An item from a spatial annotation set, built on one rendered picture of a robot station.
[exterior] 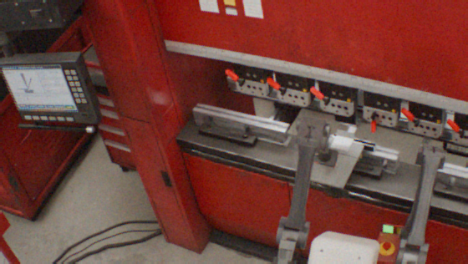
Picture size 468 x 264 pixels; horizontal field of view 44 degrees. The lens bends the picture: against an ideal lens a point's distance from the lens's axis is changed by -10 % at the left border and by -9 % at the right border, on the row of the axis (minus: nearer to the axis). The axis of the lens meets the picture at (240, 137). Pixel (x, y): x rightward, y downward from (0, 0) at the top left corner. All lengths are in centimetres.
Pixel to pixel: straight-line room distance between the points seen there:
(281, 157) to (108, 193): 166
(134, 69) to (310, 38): 82
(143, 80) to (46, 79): 45
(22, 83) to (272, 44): 113
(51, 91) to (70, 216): 161
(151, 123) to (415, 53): 133
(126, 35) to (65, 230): 184
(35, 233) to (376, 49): 272
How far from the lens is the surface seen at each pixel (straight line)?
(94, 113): 275
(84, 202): 427
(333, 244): 194
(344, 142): 278
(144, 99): 289
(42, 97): 283
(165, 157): 312
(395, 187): 276
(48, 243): 415
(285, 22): 247
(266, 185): 304
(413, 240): 206
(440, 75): 235
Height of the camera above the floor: 295
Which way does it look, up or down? 43 degrees down
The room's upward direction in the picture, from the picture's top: 12 degrees counter-clockwise
